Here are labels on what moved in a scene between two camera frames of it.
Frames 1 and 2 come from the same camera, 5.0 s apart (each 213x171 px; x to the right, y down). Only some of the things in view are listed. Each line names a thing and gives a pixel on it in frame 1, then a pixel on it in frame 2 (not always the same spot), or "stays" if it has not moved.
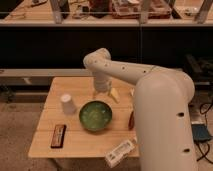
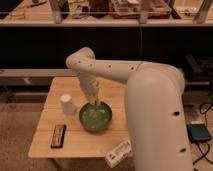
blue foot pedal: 200,132 stays
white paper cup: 67,104 stays
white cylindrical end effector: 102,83 -> 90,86
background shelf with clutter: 56,12 stays
